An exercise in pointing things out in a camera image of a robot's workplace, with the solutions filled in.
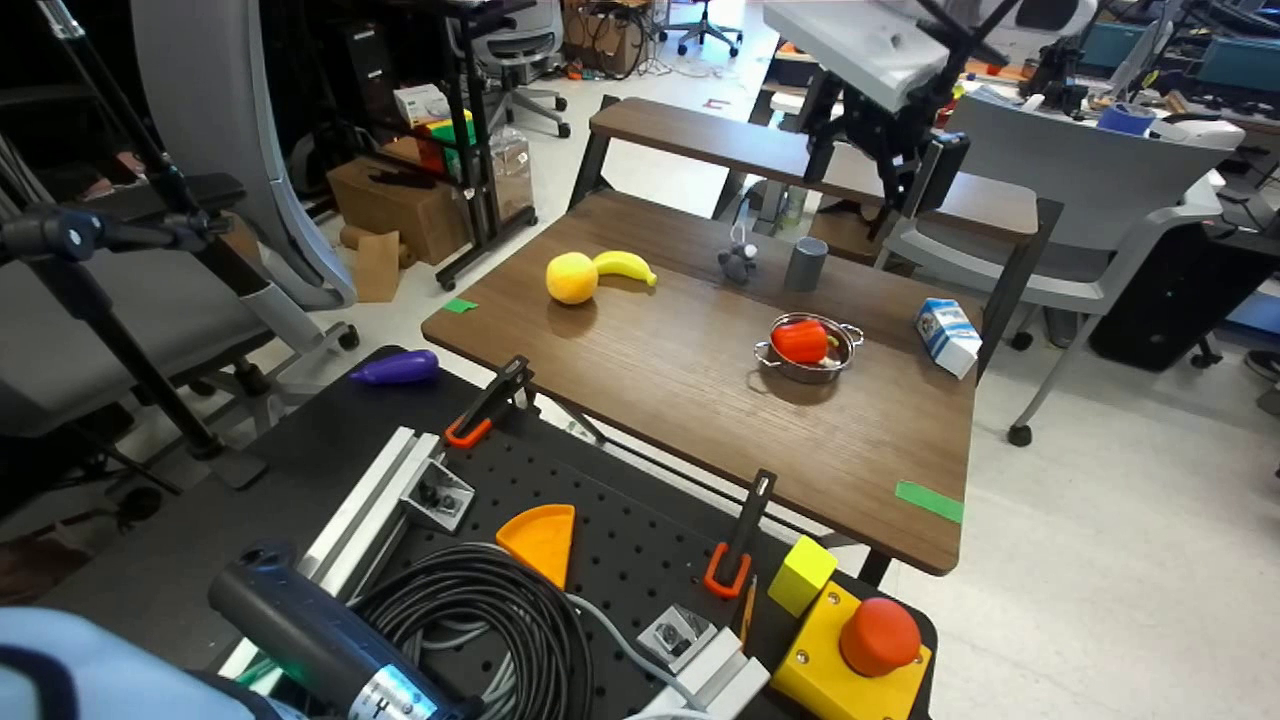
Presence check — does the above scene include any dark grey office chair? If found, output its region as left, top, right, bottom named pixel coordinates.
left=0, top=169, right=368, bottom=544

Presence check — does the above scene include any long aluminium rail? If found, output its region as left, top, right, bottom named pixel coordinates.
left=217, top=426, right=449, bottom=686

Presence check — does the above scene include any black orange clamp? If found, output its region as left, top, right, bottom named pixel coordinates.
left=442, top=351, right=542, bottom=458
left=699, top=467, right=779, bottom=607

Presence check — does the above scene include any wooden shelf bench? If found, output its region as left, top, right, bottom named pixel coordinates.
left=569, top=94, right=1069, bottom=386

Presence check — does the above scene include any small cardboard box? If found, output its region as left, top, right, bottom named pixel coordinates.
left=335, top=225, right=412, bottom=308

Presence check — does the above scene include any yellow block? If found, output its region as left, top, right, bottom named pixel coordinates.
left=766, top=531, right=841, bottom=620

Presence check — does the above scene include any light blue plastic object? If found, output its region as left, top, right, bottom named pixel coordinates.
left=0, top=605, right=276, bottom=720

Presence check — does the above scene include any yellow banana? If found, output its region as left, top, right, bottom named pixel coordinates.
left=589, top=249, right=665, bottom=293

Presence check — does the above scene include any black tripod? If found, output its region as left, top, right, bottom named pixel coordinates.
left=0, top=0, right=276, bottom=463

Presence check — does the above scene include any black cable bundle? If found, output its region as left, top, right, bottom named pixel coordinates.
left=351, top=542, right=596, bottom=720

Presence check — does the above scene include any grey cylinder cup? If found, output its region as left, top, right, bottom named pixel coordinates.
left=779, top=238, right=834, bottom=299

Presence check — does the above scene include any yellow emergency stop box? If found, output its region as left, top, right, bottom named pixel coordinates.
left=770, top=581, right=937, bottom=720

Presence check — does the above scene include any yellow lemon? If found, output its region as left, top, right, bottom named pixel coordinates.
left=542, top=249, right=605, bottom=314

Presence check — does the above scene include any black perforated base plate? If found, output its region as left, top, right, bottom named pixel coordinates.
left=38, top=343, right=940, bottom=720

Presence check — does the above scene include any dark blue cylinder device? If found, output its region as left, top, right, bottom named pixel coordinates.
left=203, top=544, right=468, bottom=720

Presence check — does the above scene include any large cardboard box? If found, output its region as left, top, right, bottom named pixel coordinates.
left=325, top=152, right=480, bottom=272

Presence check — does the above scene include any purple eggplant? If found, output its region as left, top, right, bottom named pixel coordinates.
left=348, top=347, right=443, bottom=391

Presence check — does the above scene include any orange wedge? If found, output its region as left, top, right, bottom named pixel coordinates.
left=493, top=499, right=585, bottom=592

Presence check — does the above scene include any grey curved panel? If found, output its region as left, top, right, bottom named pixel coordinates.
left=124, top=0, right=362, bottom=314

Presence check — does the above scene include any red tomato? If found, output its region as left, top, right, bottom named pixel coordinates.
left=770, top=314, right=841, bottom=374

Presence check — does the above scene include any black bin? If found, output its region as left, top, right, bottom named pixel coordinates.
left=1088, top=215, right=1280, bottom=374

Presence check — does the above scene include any long green tape strip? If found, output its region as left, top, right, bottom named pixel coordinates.
left=892, top=477, right=968, bottom=529

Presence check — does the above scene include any small grey toy figure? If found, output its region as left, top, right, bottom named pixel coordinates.
left=716, top=234, right=766, bottom=289

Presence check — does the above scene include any short aluminium rail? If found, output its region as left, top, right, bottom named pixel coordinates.
left=635, top=605, right=775, bottom=720

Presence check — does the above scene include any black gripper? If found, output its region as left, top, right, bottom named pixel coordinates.
left=835, top=85, right=977, bottom=254

